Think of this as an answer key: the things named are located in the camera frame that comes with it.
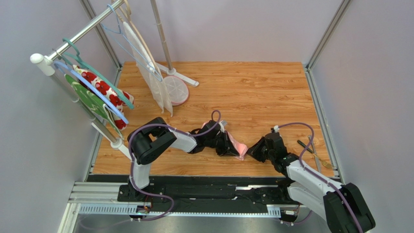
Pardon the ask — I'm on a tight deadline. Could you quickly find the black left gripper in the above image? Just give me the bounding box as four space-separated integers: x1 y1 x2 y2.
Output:
205 131 240 157

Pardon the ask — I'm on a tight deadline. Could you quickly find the pink cloth napkin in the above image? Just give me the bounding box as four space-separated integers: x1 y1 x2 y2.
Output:
203 120 248 161

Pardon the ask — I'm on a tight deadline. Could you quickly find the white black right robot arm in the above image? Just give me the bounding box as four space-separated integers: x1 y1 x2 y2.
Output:
247 133 376 233

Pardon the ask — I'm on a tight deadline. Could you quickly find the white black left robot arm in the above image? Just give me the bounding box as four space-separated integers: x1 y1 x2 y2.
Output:
127 117 248 190

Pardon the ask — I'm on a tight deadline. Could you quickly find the beige hanger with white cloth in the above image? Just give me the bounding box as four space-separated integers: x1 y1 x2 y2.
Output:
115 0 173 116

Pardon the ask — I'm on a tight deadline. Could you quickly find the red floral white cloth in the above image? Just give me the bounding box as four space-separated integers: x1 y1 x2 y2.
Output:
72 65 135 131

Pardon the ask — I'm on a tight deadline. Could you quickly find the green patterned cloth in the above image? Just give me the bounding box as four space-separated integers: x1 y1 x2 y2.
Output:
64 74 124 139

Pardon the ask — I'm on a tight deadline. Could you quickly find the light blue thin hanger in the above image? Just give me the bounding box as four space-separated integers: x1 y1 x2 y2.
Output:
101 16 163 83

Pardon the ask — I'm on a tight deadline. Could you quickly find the teal plastic hanger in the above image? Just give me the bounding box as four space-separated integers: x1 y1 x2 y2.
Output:
61 37 135 111

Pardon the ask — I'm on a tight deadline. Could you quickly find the blue plastic hanger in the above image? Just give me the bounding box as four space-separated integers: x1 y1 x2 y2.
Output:
53 61 129 124

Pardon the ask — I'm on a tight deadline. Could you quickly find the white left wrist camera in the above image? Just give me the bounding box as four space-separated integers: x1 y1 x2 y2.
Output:
218 120 227 132

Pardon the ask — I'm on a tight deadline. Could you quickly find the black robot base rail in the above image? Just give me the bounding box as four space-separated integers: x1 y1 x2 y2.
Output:
117 176 299 214

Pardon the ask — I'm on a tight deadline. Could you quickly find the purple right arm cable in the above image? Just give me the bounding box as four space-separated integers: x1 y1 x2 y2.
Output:
275 122 364 233

